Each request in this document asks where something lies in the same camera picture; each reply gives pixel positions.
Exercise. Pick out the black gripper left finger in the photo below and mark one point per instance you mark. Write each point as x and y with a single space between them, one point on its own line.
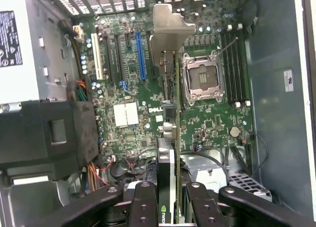
143 207

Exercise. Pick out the perforated metal drive cage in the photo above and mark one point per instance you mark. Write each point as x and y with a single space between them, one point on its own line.
212 167

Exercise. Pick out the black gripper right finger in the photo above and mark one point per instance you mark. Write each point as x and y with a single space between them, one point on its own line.
205 207

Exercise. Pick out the green Dell motherboard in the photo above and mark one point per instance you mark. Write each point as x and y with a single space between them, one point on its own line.
209 118

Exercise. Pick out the grey power supply unit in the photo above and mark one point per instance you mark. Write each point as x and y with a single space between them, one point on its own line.
37 51

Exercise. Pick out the blue expansion slot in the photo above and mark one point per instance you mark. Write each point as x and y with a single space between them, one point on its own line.
140 56

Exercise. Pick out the white power connector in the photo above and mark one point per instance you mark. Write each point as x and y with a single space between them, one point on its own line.
79 34

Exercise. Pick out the metal CPU socket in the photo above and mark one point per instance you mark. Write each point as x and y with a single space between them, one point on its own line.
202 76

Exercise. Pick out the white expansion slot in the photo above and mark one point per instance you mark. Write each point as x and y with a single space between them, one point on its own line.
96 56

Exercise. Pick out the silver chipset heatsink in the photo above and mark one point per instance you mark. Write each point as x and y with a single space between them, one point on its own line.
126 114

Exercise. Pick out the silver coin battery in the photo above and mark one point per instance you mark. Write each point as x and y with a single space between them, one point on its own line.
234 132

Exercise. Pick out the black fan shroud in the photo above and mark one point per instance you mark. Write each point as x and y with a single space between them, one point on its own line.
37 138

